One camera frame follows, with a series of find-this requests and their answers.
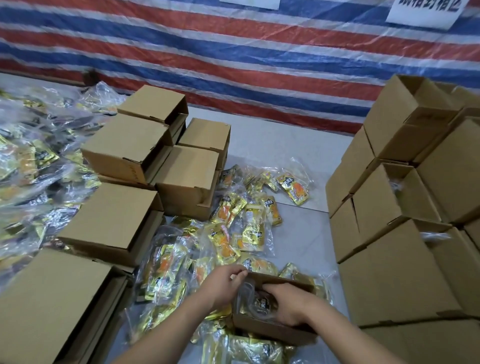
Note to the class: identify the bagged yellow snack packet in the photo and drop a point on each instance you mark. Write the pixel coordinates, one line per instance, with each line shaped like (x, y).
(257, 303)

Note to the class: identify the stack of filled cardboard cartons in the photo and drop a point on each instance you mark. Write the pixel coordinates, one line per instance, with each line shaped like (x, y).
(397, 270)

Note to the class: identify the person's left forearm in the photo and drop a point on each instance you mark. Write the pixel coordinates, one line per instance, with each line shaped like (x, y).
(168, 333)

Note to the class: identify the person's right fingers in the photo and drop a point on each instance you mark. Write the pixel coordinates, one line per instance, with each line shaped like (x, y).
(275, 296)

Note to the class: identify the stack of closed cardboard cartons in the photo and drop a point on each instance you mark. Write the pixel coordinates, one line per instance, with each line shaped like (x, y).
(112, 221)

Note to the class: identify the person's left thumb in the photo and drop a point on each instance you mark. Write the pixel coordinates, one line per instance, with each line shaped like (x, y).
(237, 280)

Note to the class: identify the heap of clear bagged packets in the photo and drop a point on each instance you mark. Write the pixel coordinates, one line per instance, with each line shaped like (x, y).
(33, 168)

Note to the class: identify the person's left hand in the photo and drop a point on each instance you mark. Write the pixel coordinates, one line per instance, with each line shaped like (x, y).
(217, 287)

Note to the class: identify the white paper sign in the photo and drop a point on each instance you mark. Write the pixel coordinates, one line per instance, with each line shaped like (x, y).
(425, 13)

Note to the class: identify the person's right hand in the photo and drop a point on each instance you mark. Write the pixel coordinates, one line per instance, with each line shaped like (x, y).
(296, 305)

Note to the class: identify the person's right forearm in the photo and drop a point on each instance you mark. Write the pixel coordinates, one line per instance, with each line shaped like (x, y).
(348, 337)

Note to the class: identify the pile of yellow snack packets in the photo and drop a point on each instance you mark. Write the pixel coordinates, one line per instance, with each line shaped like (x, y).
(240, 228)

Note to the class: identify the red blue striped tarpaulin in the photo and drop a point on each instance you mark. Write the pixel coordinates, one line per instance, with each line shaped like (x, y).
(232, 56)

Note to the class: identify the small cardboard box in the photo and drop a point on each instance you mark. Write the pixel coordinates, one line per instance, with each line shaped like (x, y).
(270, 330)

